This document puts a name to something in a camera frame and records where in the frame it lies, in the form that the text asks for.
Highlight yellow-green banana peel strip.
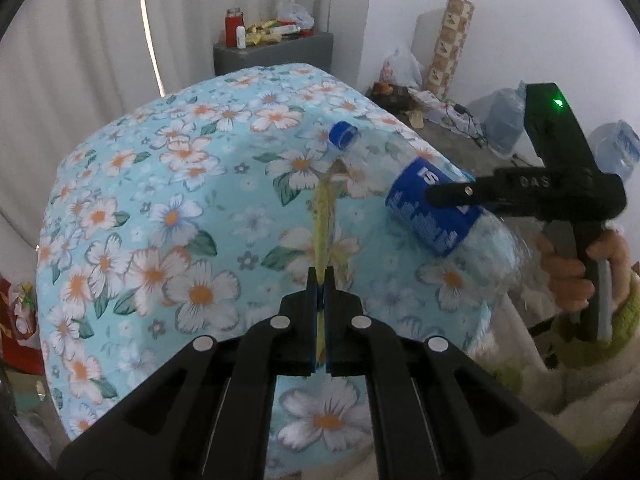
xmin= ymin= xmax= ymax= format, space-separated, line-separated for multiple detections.
xmin=311 ymin=160 xmax=346 ymax=281

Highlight white plastic shopping bag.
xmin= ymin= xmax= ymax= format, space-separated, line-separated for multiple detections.
xmin=382 ymin=46 xmax=425 ymax=90

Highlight white printed cloth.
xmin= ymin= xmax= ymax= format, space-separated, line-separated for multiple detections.
xmin=410 ymin=87 xmax=468 ymax=123

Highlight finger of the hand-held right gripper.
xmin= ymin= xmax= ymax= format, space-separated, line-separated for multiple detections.
xmin=425 ymin=175 xmax=501 ymax=211

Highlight person's right hand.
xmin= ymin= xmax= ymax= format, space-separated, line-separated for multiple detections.
xmin=536 ymin=230 xmax=635 ymax=315

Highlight red bag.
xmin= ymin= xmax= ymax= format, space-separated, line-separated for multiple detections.
xmin=0 ymin=277 xmax=43 ymax=376

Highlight translucent knotted plastic bag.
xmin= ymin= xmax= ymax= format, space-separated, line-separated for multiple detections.
xmin=276 ymin=0 xmax=316 ymax=31

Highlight grey cabinet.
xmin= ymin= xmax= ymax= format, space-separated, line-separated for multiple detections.
xmin=212 ymin=30 xmax=335 ymax=78

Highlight patterned checkered roll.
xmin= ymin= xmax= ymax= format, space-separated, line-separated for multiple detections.
xmin=425 ymin=0 xmax=476 ymax=101

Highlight blue water jug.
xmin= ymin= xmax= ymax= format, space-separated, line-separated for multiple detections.
xmin=470 ymin=85 xmax=531 ymax=156

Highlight red candle jar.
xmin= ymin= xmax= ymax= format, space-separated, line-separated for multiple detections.
xmin=225 ymin=7 xmax=244 ymax=47

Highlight black charger cable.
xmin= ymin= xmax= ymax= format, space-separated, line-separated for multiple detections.
xmin=440 ymin=102 xmax=488 ymax=150

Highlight floral blue blanket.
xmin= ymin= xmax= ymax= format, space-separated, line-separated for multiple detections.
xmin=36 ymin=62 xmax=493 ymax=480

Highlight cream fluffy robe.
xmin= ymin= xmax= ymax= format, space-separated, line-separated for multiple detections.
xmin=470 ymin=285 xmax=640 ymax=466

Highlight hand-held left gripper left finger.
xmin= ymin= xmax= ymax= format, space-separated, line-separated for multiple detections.
xmin=57 ymin=266 xmax=321 ymax=480

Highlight clear plastic water bottle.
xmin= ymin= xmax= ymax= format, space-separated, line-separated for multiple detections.
xmin=327 ymin=121 xmax=526 ymax=293

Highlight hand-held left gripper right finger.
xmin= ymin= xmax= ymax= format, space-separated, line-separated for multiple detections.
xmin=324 ymin=266 xmax=587 ymax=480

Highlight pile of snack packets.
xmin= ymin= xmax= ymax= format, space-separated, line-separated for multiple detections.
xmin=245 ymin=19 xmax=313 ymax=46

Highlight white curtain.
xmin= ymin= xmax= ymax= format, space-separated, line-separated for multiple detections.
xmin=0 ymin=0 xmax=376 ymax=271

